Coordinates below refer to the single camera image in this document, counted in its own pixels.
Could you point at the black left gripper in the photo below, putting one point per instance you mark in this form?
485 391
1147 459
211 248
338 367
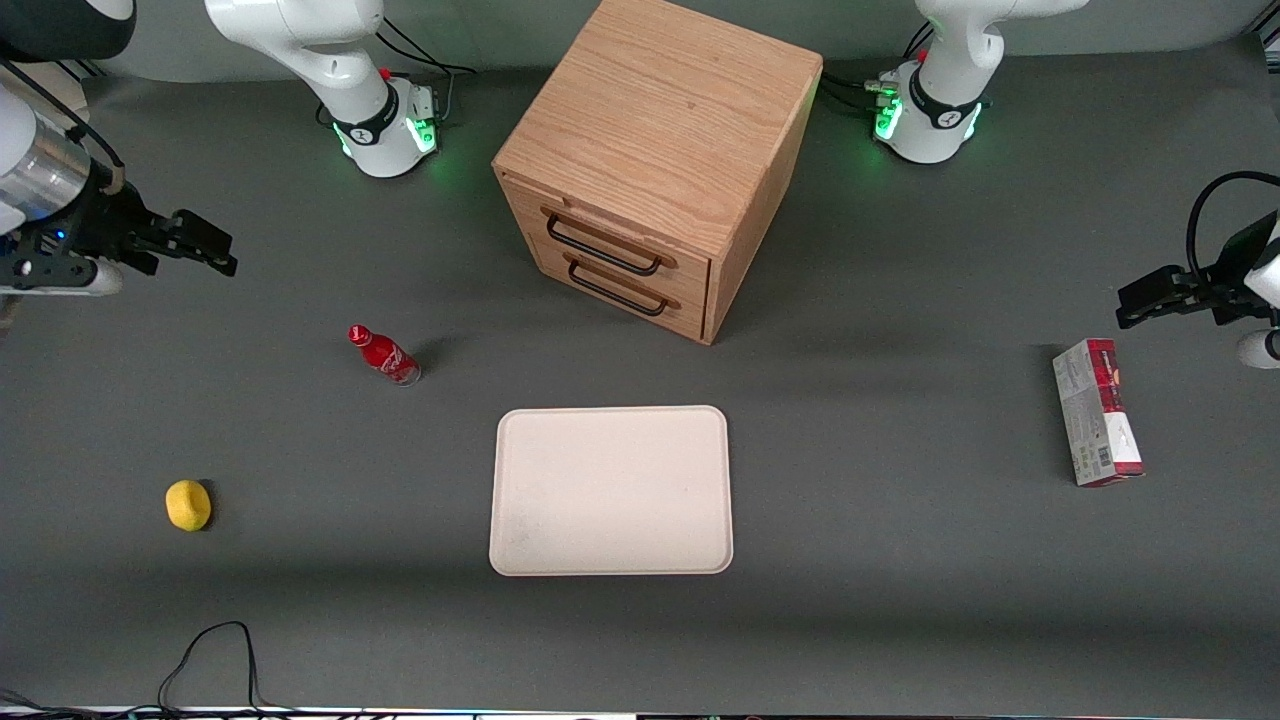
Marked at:
1232 267

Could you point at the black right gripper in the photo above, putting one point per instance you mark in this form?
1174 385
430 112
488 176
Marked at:
98 222

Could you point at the wooden drawer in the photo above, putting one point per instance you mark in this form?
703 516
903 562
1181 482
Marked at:
690 272
690 315

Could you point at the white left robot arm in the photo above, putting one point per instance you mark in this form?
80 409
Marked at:
940 110

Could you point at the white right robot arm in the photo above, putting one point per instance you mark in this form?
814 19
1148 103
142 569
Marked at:
350 70

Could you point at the wooden drawer cabinet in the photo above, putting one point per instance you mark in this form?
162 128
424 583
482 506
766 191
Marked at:
670 110

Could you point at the grey and red carton box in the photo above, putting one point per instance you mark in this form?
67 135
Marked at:
1095 415

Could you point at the red cola bottle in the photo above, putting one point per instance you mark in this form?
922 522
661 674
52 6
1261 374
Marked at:
385 355

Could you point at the yellow lemon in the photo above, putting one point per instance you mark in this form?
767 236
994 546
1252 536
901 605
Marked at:
188 505

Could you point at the beige plastic tray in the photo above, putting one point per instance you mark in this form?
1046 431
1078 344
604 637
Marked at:
610 490

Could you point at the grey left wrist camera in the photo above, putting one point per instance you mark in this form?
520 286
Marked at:
1260 350

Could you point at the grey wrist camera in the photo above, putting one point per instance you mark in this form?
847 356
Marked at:
1260 350
70 278

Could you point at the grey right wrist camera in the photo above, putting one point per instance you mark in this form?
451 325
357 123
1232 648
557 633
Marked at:
70 278

